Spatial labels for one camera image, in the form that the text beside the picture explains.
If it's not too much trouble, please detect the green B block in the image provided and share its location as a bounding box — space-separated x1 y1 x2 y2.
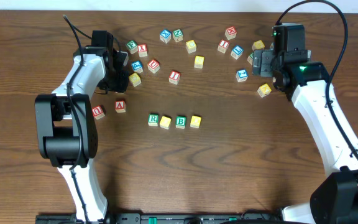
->
175 116 186 129

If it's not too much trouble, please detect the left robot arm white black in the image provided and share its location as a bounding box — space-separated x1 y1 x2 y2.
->
35 30 129 223

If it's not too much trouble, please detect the yellow block top right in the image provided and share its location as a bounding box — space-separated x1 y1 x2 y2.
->
252 40 265 50

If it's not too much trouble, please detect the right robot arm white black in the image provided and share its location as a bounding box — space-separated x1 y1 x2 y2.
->
252 23 358 223

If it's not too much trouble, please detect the red A block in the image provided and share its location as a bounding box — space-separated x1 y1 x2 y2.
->
114 100 126 113

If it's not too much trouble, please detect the blue X block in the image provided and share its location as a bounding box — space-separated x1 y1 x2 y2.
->
160 29 172 44

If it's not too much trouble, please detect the red I block right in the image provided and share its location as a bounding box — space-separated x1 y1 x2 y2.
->
218 39 229 54

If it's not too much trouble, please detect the blue L block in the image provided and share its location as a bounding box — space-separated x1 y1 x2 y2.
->
231 45 244 60

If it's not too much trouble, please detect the blue 2 block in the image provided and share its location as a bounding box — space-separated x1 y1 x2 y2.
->
236 69 248 82

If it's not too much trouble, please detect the red Y block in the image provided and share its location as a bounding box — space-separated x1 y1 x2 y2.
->
137 44 148 57

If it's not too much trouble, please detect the green F block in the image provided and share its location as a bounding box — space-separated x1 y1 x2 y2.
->
126 40 138 54

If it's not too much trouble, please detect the yellow O block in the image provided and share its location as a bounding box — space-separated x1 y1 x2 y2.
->
190 115 201 128
159 116 172 129

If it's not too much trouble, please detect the yellow K block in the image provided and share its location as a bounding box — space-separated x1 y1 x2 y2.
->
257 83 272 98

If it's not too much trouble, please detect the blue P block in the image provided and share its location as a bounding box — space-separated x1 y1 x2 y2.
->
131 60 143 73

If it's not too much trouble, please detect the red u block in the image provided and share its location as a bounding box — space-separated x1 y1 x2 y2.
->
147 59 160 73
92 105 106 119

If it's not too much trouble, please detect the yellow block left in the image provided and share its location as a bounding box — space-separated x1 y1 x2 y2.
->
129 72 142 87

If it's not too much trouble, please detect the green N block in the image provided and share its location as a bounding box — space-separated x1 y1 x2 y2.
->
172 29 183 42

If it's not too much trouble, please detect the green R block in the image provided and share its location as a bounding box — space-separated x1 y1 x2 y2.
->
148 114 159 126

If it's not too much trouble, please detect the red H block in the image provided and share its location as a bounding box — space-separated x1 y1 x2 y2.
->
225 26 237 40

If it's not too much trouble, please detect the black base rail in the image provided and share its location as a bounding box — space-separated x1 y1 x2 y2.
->
34 211 283 224

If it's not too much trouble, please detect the red i block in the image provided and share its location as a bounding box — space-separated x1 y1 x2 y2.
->
218 39 229 54
168 70 181 85

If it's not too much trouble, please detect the yellow S block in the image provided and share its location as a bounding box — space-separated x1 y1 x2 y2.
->
194 55 204 68

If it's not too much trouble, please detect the green Z block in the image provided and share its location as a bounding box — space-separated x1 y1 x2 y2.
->
247 53 254 65

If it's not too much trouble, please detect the yellow C block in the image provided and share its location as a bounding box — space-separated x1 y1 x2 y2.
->
185 40 197 54

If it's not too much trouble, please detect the red I block centre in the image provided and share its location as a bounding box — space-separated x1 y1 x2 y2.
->
168 70 181 85

